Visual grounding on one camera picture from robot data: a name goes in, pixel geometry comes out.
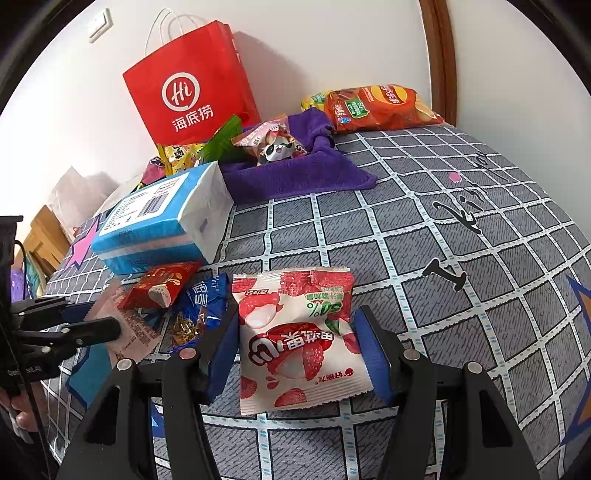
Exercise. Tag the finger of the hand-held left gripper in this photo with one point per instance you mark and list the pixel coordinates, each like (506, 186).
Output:
(76, 311)
(92, 333)

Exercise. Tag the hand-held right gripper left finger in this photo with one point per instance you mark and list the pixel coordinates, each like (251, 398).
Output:
(217, 355)

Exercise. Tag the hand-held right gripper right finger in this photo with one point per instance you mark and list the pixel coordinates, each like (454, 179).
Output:
(376, 360)

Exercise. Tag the pink and white snack packet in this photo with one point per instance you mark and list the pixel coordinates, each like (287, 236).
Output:
(134, 332)

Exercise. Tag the white and red lychee packet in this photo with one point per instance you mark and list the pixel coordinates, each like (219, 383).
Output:
(295, 341)

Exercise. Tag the pink and yellow snack packet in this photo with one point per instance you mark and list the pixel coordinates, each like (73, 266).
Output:
(152, 173)

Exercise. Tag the purple cloth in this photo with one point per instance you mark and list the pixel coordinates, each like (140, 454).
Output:
(286, 180)

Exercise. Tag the person's left hand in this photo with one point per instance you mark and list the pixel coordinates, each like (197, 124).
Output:
(21, 413)

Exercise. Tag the blue snack packet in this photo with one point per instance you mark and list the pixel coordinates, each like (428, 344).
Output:
(203, 300)

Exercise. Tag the wooden furniture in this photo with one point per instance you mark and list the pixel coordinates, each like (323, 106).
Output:
(44, 240)

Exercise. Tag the red snack packet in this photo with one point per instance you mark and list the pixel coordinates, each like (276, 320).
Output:
(157, 281)

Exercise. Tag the blue tissue pack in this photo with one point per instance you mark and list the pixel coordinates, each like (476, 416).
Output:
(152, 230)

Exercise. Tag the white plastic bag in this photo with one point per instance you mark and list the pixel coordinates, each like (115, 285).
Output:
(76, 198)

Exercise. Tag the grey checked bedsheet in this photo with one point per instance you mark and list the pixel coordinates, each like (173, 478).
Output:
(415, 230)

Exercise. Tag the panda-print snack packet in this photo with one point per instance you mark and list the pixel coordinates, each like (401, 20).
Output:
(279, 150)

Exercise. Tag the green snack packet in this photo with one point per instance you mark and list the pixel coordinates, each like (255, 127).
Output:
(221, 138)

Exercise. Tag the small pink snack packet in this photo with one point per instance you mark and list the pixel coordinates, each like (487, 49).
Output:
(258, 134)

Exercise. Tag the orange chips bag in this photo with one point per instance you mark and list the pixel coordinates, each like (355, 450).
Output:
(383, 110)

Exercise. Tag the yellow chips bag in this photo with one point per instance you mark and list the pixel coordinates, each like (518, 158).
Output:
(314, 99)

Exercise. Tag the red paper bag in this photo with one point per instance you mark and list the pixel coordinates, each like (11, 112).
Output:
(198, 69)

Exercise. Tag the white wall switch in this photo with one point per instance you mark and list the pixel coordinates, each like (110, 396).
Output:
(99, 25)

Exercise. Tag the wooden door frame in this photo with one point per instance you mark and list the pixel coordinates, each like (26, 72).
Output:
(438, 55)

